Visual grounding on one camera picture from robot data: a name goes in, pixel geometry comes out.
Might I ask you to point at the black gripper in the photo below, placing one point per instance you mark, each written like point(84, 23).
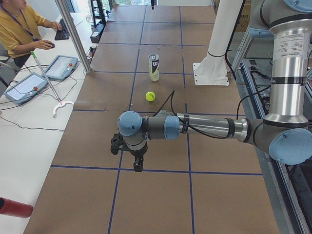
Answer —
point(138, 153)

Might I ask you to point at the yellow tennis ball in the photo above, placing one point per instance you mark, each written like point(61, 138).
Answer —
point(150, 96)

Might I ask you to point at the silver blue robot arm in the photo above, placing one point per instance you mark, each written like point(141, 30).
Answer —
point(283, 133)

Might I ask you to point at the tennis ball can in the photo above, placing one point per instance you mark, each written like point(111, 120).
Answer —
point(153, 67)

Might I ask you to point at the reacher grabber stick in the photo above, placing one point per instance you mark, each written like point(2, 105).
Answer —
point(61, 103)

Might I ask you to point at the far teach pendant tablet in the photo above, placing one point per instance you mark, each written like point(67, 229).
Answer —
point(61, 67)

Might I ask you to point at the teach pendant tablet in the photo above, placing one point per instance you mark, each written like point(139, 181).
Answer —
point(26, 89)
point(61, 67)

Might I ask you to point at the near teach pendant tablet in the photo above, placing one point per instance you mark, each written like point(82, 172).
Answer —
point(26, 89)

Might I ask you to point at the red cylinder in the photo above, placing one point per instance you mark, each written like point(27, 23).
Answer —
point(15, 208)

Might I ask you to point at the black keyboard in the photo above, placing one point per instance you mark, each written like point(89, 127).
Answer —
point(62, 34)

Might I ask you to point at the cardboard box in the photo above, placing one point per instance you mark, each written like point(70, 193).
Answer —
point(244, 18)

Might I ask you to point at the person in yellow shirt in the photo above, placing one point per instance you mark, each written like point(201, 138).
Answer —
point(19, 33)

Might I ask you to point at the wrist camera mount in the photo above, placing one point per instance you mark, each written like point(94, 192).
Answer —
point(118, 144)

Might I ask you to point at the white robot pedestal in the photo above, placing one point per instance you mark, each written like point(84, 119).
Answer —
point(212, 70)

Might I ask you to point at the aluminium frame post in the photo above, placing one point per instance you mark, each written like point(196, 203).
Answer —
point(69, 22)

